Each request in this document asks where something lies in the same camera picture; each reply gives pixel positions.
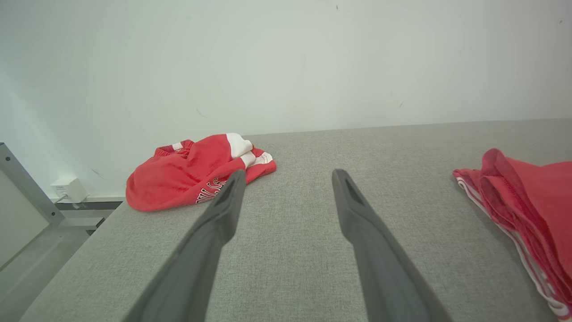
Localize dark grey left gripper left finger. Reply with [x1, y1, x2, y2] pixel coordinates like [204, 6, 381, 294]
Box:
[122, 170, 247, 322]

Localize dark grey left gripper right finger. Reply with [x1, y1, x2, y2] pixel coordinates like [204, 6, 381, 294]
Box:
[332, 169, 453, 322]

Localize red Bulls print shorts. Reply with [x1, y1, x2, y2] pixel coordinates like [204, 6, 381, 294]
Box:
[126, 132, 277, 212]

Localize red jersey with white trim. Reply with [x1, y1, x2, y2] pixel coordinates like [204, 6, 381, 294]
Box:
[452, 148, 572, 321]

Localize white power adapter box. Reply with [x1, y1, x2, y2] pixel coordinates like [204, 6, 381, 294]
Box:
[50, 176, 89, 204]

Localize grey metal frame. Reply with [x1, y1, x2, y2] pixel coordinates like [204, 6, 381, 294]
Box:
[0, 142, 108, 229]

